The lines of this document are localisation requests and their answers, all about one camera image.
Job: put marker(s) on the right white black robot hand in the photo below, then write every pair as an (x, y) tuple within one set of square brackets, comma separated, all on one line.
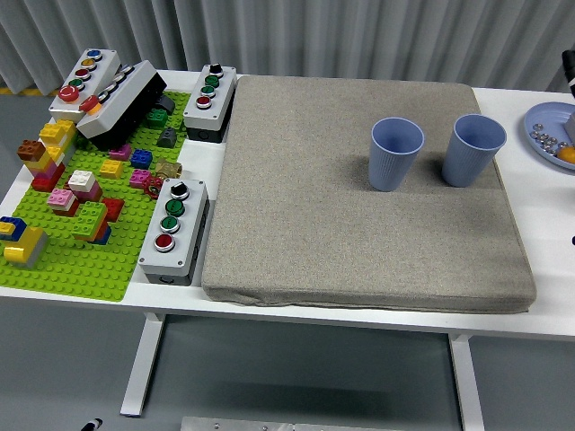
[(570, 67)]

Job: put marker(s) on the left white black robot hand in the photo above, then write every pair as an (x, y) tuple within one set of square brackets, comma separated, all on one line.
[(93, 424)]

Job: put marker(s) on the blue ribbed plastic cup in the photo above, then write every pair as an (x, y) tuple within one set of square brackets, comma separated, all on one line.
[(465, 166), (388, 166)]

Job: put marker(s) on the blue plate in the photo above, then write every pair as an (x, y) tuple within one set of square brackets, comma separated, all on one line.
[(550, 114)]

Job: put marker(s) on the white table leg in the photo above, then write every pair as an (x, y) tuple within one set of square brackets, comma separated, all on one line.
[(137, 372), (467, 386)]

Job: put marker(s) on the orange fruit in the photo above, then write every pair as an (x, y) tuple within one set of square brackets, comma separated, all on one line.
[(567, 155)]

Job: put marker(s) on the green lego baseplate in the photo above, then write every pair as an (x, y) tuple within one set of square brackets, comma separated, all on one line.
[(90, 269)]

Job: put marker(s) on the blue lego brick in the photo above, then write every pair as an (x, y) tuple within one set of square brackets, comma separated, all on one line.
[(104, 234), (141, 158), (13, 224)]

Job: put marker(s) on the large yellow lego brick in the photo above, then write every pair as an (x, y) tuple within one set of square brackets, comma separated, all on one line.
[(22, 244)]

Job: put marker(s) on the green lego brick stack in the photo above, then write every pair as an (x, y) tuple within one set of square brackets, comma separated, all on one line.
[(90, 217)]

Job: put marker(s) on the red lego brick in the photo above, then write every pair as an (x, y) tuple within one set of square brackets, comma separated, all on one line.
[(45, 183), (114, 208)]

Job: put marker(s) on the light pink lego brick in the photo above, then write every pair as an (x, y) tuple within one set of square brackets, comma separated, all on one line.
[(60, 198)]

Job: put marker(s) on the magenta lego brick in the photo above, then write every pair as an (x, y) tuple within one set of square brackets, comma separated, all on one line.
[(139, 178), (120, 152), (92, 194)]

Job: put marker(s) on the grey four-button control box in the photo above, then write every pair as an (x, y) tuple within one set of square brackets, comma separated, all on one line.
[(224, 85), (191, 215)]

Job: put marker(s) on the white lego brick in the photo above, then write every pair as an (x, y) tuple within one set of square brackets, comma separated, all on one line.
[(82, 178)]

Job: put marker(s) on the brown lego brick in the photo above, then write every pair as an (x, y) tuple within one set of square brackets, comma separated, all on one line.
[(30, 150)]

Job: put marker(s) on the grey-brown fabric mat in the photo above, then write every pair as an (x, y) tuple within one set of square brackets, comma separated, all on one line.
[(314, 202)]

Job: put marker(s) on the grey pleated curtain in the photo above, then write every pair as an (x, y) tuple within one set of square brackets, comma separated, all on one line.
[(269, 36)]

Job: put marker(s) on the dark green lego brick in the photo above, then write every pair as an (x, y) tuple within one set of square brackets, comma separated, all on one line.
[(157, 117)]

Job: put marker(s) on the dark grey curved lego brick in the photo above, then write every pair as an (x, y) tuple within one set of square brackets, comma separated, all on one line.
[(166, 104)]

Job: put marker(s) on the tilted grey black button box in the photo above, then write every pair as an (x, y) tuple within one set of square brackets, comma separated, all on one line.
[(130, 94)]

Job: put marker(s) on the grey five-button control box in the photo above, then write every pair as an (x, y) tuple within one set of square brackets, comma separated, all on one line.
[(105, 67)]

